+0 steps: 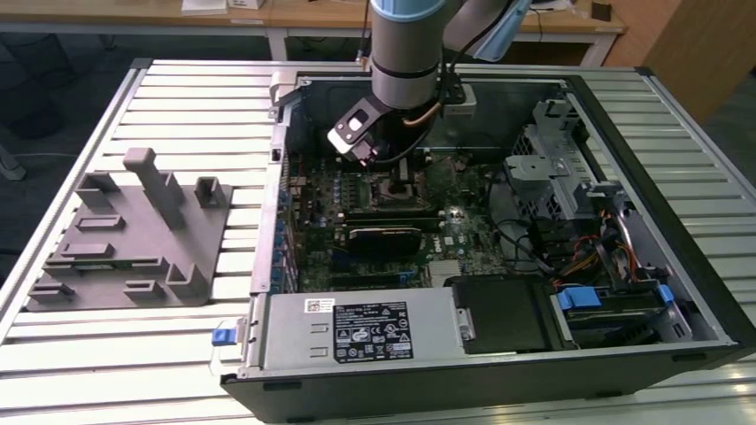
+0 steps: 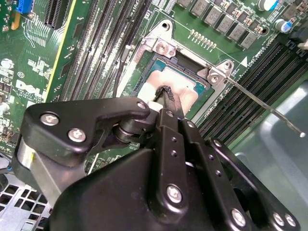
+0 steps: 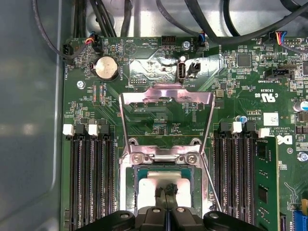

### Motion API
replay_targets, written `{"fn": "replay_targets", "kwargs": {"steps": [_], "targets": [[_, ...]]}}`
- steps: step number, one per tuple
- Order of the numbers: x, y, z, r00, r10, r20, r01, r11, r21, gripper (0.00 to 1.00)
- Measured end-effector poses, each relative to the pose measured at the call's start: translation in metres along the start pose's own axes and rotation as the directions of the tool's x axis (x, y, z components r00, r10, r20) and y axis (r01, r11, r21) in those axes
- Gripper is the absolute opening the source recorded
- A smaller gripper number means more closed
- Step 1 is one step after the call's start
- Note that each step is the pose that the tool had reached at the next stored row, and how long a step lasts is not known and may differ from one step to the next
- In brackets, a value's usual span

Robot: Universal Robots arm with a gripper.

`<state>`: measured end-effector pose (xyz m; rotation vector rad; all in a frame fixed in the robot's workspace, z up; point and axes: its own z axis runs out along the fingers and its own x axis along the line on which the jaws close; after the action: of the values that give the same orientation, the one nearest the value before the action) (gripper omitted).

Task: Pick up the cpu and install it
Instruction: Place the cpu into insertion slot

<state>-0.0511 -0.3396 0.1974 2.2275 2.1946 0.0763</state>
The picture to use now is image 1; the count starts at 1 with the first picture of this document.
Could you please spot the CPU socket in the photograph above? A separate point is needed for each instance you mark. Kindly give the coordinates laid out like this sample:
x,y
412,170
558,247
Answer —
x,y
407,204

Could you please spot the RAM slot white latches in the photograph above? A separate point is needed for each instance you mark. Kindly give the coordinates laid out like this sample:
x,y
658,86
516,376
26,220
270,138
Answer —
x,y
392,226
390,217

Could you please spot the silver metal drive cage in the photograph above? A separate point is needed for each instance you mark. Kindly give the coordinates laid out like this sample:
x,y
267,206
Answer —
x,y
531,172

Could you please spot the black graphics card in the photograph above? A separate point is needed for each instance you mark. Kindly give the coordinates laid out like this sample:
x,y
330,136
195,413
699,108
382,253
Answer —
x,y
384,242

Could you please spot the green motherboard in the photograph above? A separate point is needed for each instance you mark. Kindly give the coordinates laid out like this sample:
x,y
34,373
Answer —
x,y
472,241

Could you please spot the silver chipset heatsink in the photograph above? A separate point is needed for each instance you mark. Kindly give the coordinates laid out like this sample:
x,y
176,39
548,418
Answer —
x,y
446,271

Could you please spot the wooden desk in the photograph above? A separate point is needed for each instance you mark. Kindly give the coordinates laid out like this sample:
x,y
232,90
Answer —
x,y
579,24

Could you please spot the black plastic shroud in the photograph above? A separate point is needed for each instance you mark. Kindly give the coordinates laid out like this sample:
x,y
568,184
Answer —
x,y
502,314

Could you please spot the small dark box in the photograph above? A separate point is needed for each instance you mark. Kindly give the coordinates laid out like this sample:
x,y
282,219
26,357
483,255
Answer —
x,y
602,12

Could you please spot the white cardboard box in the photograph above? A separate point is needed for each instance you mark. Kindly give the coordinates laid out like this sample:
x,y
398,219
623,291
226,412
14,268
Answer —
x,y
204,5

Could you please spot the hard disk in blue carrier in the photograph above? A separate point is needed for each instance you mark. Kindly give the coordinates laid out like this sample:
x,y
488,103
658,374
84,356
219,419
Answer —
x,y
579,299

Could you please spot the silver power supply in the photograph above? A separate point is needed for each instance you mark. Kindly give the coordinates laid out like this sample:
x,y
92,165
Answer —
x,y
283,336

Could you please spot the grey parts rack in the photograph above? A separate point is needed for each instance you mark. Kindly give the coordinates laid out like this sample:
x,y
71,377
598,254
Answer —
x,y
136,248

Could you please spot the wooden cabinet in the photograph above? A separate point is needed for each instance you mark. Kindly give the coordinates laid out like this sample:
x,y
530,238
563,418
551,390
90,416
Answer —
x,y
696,53

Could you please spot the blue release latch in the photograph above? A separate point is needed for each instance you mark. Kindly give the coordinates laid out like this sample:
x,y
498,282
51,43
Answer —
x,y
223,336

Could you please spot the black PC case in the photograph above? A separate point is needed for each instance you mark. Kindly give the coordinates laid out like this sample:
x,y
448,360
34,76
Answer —
x,y
414,394

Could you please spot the green RAM stick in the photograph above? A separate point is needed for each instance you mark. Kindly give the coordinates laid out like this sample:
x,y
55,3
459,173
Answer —
x,y
100,266

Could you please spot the black office chair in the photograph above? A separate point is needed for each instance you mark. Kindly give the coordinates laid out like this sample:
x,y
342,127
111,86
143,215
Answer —
x,y
35,79

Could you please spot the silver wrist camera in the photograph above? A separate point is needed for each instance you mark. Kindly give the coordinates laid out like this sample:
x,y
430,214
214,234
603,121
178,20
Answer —
x,y
467,104
355,128

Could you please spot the grey plastic bracket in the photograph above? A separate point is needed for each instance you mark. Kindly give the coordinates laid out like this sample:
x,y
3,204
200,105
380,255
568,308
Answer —
x,y
603,190

